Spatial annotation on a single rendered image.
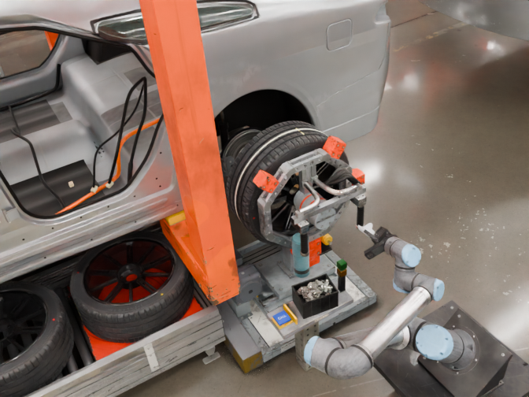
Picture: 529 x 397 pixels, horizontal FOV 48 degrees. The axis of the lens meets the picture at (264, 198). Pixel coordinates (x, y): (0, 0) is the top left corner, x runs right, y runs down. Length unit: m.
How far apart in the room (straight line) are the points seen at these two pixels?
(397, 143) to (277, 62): 2.12
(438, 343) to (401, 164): 2.29
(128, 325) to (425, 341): 1.49
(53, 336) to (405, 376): 1.75
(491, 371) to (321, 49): 1.80
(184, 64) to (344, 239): 2.19
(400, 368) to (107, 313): 1.50
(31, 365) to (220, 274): 1.01
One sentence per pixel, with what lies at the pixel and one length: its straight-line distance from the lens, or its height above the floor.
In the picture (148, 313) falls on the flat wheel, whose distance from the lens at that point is 3.17.
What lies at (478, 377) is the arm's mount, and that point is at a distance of 2.98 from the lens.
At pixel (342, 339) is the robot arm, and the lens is 2.51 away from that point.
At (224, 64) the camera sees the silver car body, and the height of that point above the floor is 1.51.
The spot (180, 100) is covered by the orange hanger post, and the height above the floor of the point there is 1.70.
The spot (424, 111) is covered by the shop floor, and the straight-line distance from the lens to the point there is 5.48.
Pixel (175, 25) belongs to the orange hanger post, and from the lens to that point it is 2.20.
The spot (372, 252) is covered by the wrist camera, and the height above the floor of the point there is 0.82.
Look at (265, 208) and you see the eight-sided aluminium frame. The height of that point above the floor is 0.95.
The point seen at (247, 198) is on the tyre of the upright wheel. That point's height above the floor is 0.96.
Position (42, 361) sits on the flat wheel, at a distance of 3.20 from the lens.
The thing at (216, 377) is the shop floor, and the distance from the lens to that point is 3.43.
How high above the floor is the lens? 2.81
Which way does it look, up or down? 39 degrees down
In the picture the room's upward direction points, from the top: 6 degrees counter-clockwise
